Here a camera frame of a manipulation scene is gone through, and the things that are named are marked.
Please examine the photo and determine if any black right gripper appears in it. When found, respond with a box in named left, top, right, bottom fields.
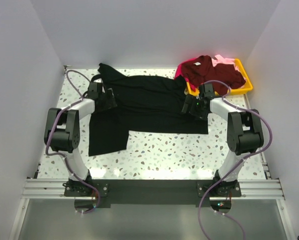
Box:
left=180, top=93, right=209, bottom=121

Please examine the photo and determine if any yellow plastic tray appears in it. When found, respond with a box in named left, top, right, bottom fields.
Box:
left=185, top=58, right=254, bottom=100

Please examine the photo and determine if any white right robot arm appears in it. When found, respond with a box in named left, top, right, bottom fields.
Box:
left=181, top=83, right=264, bottom=197

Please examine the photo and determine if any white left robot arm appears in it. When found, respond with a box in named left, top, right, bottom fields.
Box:
left=44, top=82, right=117, bottom=197

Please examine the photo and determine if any black t shirt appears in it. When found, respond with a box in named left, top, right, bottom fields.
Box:
left=88, top=63, right=208, bottom=157

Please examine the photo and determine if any aluminium frame rail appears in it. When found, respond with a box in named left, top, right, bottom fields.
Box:
left=22, top=178, right=285, bottom=200

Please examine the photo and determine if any maroon t shirt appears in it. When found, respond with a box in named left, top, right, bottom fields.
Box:
left=181, top=55, right=247, bottom=100

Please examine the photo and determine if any magenta t shirt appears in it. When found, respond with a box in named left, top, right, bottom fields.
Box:
left=174, top=58, right=196, bottom=82

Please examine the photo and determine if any light pink t shirt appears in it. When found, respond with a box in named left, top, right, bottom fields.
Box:
left=211, top=54, right=247, bottom=81

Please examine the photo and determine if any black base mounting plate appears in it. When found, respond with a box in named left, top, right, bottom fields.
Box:
left=64, top=178, right=242, bottom=209

